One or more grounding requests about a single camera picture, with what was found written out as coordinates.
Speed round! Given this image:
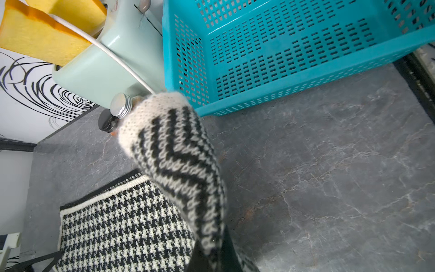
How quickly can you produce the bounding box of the mint green toaster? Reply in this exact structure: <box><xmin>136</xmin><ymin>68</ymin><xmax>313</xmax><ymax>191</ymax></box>
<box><xmin>53</xmin><ymin>1</ymin><xmax>165</xmax><ymax>108</ymax></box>

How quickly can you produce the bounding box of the teal plastic basket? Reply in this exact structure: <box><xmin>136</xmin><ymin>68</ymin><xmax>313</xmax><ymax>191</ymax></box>
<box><xmin>162</xmin><ymin>0</ymin><xmax>435</xmax><ymax>116</ymax></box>

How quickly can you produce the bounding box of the rear yellow toast slice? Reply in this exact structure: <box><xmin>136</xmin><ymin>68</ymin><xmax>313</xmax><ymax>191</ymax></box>
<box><xmin>26</xmin><ymin>0</ymin><xmax>107</xmax><ymax>35</ymax></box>

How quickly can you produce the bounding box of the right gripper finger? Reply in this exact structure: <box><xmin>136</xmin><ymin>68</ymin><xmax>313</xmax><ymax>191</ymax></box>
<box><xmin>185</xmin><ymin>227</ymin><xmax>243</xmax><ymax>272</ymax></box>

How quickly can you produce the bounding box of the dark lid spice jar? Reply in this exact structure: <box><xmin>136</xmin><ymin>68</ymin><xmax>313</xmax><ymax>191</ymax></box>
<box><xmin>98</xmin><ymin>109</ymin><xmax>120</xmax><ymax>133</ymax></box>

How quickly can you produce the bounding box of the yellow toast slice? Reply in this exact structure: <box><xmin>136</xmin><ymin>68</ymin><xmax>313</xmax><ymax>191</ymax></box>
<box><xmin>1</xmin><ymin>1</ymin><xmax>91</xmax><ymax>66</ymax></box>
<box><xmin>26</xmin><ymin>0</ymin><xmax>107</xmax><ymax>35</ymax></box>

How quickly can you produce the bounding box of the black white knitted scarf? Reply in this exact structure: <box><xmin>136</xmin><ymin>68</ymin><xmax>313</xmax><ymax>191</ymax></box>
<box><xmin>56</xmin><ymin>91</ymin><xmax>261</xmax><ymax>272</ymax></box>

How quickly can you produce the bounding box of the silver lid spice jar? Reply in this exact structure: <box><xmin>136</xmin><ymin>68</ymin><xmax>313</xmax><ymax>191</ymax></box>
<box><xmin>110</xmin><ymin>93</ymin><xmax>144</xmax><ymax>119</ymax></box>

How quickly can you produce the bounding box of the white toaster cable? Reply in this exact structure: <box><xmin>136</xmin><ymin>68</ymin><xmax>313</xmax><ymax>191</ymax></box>
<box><xmin>47</xmin><ymin>13</ymin><xmax>157</xmax><ymax>95</ymax></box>

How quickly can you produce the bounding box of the front yellow toast slice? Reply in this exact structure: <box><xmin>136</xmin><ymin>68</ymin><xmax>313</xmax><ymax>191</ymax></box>
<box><xmin>1</xmin><ymin>1</ymin><xmax>91</xmax><ymax>66</ymax></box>

